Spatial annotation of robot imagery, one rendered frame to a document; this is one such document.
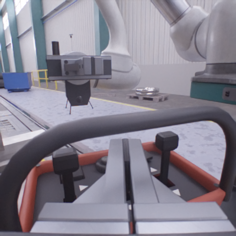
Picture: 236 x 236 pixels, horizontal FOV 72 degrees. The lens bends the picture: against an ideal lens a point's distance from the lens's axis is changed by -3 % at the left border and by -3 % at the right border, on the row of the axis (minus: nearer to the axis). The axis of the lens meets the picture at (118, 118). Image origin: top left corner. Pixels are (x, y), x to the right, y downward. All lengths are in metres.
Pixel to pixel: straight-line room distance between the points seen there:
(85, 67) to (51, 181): 0.16
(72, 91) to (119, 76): 0.18
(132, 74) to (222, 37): 0.28
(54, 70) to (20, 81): 9.32
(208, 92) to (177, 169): 0.40
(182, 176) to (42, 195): 0.17
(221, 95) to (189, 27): 0.29
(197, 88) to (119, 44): 0.30
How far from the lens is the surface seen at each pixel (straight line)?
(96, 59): 0.26
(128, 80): 0.56
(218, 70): 0.60
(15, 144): 1.35
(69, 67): 0.32
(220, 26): 0.61
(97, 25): 9.09
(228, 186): 0.20
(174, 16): 0.77
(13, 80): 9.72
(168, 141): 0.19
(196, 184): 0.23
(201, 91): 0.63
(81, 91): 0.42
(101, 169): 0.23
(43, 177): 0.24
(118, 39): 0.57
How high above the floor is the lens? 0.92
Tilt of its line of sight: 16 degrees down
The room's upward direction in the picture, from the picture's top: 1 degrees counter-clockwise
